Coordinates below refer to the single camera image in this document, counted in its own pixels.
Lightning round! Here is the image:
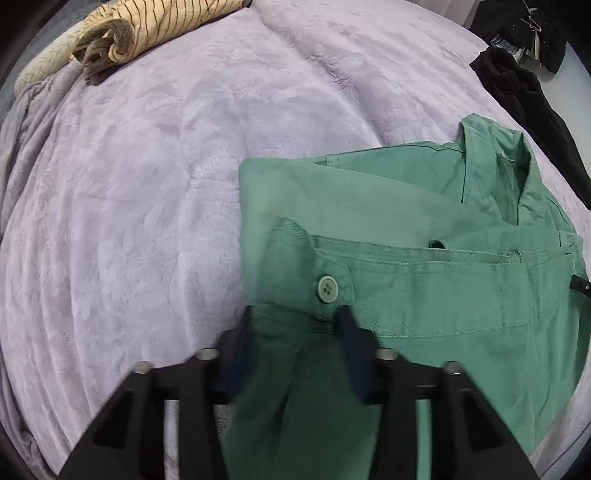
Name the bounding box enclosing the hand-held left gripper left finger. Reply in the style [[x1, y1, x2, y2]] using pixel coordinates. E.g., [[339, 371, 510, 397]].
[[58, 305, 254, 480]]

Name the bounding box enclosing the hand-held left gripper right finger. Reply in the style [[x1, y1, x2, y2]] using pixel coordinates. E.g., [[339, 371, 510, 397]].
[[335, 305, 541, 480]]

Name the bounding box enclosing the green work jacket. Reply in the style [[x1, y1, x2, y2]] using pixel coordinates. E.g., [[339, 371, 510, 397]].
[[222, 113, 589, 480]]

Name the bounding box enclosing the dark clothes pile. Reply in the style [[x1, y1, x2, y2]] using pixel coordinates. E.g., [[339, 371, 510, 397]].
[[471, 0, 571, 75]]

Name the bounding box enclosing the black garment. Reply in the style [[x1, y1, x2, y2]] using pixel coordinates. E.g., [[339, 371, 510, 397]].
[[468, 46, 591, 210]]

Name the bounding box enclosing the lavender fleece blanket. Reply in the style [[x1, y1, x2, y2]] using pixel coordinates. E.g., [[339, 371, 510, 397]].
[[0, 0, 591, 480]]

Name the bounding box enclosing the beige striped garment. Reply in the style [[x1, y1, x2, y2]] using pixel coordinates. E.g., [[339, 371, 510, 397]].
[[71, 0, 245, 86]]

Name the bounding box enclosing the cream knitted cloth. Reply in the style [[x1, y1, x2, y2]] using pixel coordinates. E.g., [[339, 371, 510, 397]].
[[14, 34, 86, 93]]

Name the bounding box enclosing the grey quilted headboard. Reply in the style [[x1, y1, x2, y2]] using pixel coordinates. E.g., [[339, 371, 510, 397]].
[[0, 9, 100, 123]]

